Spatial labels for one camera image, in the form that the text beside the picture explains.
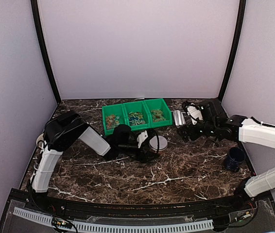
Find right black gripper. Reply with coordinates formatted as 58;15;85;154
177;120;218;143

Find white jar lid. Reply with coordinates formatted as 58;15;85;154
149;135;168;149

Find clear plastic jar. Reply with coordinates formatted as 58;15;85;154
151;147;167;155

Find metal scoop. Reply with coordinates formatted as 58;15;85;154
173;110;186;128

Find green three-compartment bin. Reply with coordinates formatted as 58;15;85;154
102;99;172;136

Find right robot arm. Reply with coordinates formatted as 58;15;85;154
172;99;275;211

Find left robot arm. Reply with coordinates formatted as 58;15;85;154
27;111;159;212

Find wrapped colourful candies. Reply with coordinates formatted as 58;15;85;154
128;112;146;126

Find green yellow gummy candies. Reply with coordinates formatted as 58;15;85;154
151;109;166;122

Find star gummy candies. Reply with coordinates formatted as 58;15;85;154
105;114;121;130

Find dark blue mug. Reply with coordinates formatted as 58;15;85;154
223;147;245;172

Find beige ceramic mug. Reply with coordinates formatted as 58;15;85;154
36;133;45;149

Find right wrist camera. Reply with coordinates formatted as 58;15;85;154
182;101;203;125

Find black front rail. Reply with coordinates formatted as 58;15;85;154
25;184;272;220

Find right black frame post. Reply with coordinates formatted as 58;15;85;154
218;0;247;102

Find black frame post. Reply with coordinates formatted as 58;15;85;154
218;0;247;102
30;0;62;104

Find white slotted cable duct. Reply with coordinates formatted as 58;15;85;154
12;207;214;233

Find left black frame post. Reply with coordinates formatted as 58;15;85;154
30;0;62;104

